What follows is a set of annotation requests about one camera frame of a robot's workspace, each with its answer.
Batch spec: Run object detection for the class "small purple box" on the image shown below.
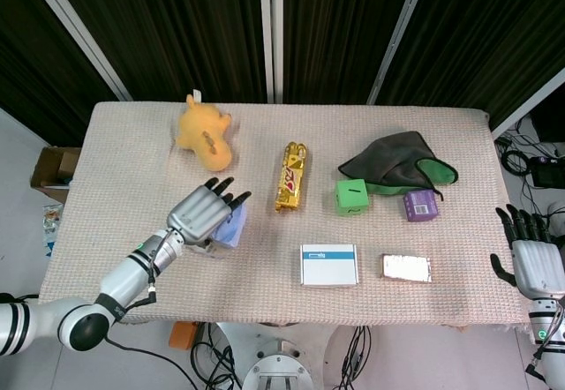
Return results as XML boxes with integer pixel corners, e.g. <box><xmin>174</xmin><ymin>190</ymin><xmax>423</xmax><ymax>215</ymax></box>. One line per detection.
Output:
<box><xmin>402</xmin><ymin>189</ymin><xmax>440</xmax><ymax>223</ymax></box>

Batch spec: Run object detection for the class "black electronic device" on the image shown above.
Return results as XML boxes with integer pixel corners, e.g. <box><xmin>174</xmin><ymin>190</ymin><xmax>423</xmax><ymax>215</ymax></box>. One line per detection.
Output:
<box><xmin>531</xmin><ymin>156</ymin><xmax>565</xmax><ymax>188</ymax></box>

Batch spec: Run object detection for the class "brown cardboard box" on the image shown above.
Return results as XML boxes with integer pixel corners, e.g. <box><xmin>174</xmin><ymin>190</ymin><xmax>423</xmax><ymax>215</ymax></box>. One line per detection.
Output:
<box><xmin>29</xmin><ymin>146</ymin><xmax>82</xmax><ymax>204</ymax></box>

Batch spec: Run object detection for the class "light blue object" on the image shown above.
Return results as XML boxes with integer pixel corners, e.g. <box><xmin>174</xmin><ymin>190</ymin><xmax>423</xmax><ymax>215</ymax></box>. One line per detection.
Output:
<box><xmin>185</xmin><ymin>204</ymin><xmax>248</xmax><ymax>259</ymax></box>

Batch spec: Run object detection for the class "gold foil snack pack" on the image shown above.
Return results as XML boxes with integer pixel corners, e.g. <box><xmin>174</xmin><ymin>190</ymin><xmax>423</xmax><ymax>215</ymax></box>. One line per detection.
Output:
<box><xmin>274</xmin><ymin>141</ymin><xmax>310</xmax><ymax>214</ymax></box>

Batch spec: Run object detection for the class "white frame post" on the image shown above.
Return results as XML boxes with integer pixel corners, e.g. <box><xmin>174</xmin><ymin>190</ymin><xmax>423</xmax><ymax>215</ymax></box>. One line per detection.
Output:
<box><xmin>489</xmin><ymin>66</ymin><xmax>565</xmax><ymax>139</ymax></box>
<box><xmin>272</xmin><ymin>0</ymin><xmax>286</xmax><ymax>104</ymax></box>
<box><xmin>26</xmin><ymin>0</ymin><xmax>133</xmax><ymax>102</ymax></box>
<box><xmin>259</xmin><ymin>0</ymin><xmax>274</xmax><ymax>103</ymax></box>
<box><xmin>367</xmin><ymin>0</ymin><xmax>436</xmax><ymax>105</ymax></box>

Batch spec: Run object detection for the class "dark curtain panel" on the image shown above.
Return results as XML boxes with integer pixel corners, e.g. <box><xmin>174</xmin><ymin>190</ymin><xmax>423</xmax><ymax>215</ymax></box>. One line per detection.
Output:
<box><xmin>379</xmin><ymin>0</ymin><xmax>565</xmax><ymax>131</ymax></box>
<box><xmin>282</xmin><ymin>0</ymin><xmax>420</xmax><ymax>105</ymax></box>
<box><xmin>46</xmin><ymin>0</ymin><xmax>268</xmax><ymax>103</ymax></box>
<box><xmin>0</xmin><ymin>0</ymin><xmax>123</xmax><ymax>148</ymax></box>

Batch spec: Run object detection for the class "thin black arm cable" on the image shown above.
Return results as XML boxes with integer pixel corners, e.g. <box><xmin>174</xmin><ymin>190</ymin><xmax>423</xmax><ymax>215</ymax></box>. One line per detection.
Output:
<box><xmin>125</xmin><ymin>233</ymin><xmax>176</xmax><ymax>311</ymax></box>

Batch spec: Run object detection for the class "green numbered foam cube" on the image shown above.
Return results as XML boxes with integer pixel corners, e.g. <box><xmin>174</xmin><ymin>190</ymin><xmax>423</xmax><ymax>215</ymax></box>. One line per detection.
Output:
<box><xmin>332</xmin><ymin>178</ymin><xmax>370</xmax><ymax>218</ymax></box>

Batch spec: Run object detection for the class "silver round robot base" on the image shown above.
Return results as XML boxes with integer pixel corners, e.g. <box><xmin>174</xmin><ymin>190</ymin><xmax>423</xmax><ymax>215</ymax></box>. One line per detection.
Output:
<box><xmin>205</xmin><ymin>321</ymin><xmax>341</xmax><ymax>390</ymax></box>

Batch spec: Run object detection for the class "beige waffle tablecloth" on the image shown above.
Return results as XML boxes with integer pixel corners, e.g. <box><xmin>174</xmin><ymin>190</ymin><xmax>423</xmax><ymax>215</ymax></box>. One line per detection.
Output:
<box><xmin>38</xmin><ymin>101</ymin><xmax>533</xmax><ymax>332</ymax></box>

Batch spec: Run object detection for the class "grey green cloth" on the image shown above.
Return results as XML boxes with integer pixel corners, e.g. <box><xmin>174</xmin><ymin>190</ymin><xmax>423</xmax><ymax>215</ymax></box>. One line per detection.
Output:
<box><xmin>337</xmin><ymin>131</ymin><xmax>459</xmax><ymax>198</ymax></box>

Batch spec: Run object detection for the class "yellow plush toy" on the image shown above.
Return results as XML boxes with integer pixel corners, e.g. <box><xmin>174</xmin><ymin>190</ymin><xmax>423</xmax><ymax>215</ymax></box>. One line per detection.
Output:
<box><xmin>175</xmin><ymin>94</ymin><xmax>234</xmax><ymax>173</ymax></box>

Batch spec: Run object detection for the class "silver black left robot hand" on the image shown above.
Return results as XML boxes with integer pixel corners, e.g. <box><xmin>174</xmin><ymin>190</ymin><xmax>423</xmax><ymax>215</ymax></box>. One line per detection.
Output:
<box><xmin>165</xmin><ymin>176</ymin><xmax>252</xmax><ymax>250</ymax></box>

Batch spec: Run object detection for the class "plastic snack bag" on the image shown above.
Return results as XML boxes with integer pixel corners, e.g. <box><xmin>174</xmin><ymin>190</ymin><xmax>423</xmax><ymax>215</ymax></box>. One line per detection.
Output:
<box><xmin>41</xmin><ymin>203</ymin><xmax>65</xmax><ymax>259</ymax></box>

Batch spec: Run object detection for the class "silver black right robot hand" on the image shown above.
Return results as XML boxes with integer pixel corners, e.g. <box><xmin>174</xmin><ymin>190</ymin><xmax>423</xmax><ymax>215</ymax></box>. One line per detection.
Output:
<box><xmin>489</xmin><ymin>204</ymin><xmax>565</xmax><ymax>299</ymax></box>

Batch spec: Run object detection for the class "black floor cable bundle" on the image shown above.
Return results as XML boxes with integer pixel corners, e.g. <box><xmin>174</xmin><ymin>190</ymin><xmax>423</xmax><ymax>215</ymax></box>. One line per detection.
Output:
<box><xmin>189</xmin><ymin>322</ymin><xmax>242</xmax><ymax>390</ymax></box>
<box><xmin>496</xmin><ymin>129</ymin><xmax>565</xmax><ymax>214</ymax></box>
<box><xmin>339</xmin><ymin>326</ymin><xmax>374</xmax><ymax>390</ymax></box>

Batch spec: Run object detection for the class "small orange box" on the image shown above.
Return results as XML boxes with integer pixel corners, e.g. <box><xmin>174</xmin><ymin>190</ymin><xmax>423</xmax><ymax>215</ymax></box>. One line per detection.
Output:
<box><xmin>169</xmin><ymin>321</ymin><xmax>200</xmax><ymax>350</ymax></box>

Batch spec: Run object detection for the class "white box with blue stripe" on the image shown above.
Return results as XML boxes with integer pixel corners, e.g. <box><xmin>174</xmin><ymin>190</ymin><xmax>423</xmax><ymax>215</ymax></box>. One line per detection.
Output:
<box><xmin>299</xmin><ymin>243</ymin><xmax>358</xmax><ymax>288</ymax></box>

